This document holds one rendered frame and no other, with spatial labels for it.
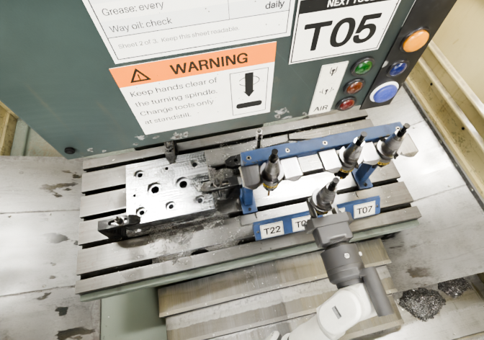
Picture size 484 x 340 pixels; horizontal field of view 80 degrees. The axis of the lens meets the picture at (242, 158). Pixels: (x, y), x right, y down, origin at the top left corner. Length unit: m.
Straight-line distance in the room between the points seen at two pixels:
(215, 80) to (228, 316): 0.98
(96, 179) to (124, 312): 0.54
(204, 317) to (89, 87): 1.00
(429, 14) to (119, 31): 0.29
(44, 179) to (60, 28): 1.36
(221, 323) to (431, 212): 0.91
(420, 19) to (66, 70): 0.34
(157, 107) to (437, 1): 0.29
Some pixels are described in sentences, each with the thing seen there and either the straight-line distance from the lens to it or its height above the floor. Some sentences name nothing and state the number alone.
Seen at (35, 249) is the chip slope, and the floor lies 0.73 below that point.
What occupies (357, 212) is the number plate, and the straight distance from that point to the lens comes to 1.10.
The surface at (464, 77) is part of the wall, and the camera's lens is 1.37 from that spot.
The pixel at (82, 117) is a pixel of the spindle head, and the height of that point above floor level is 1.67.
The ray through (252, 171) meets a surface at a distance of 0.78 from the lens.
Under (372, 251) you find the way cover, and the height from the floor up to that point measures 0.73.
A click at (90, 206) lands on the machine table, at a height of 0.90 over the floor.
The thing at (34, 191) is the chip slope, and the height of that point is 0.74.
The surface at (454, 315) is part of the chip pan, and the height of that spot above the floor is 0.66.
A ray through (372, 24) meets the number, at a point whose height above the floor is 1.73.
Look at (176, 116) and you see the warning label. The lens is 0.35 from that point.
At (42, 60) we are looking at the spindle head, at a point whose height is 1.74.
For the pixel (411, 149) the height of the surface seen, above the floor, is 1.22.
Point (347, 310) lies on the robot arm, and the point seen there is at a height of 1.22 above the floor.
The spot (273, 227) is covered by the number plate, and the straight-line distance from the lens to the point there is 1.01.
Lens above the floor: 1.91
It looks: 61 degrees down
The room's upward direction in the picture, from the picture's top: 3 degrees counter-clockwise
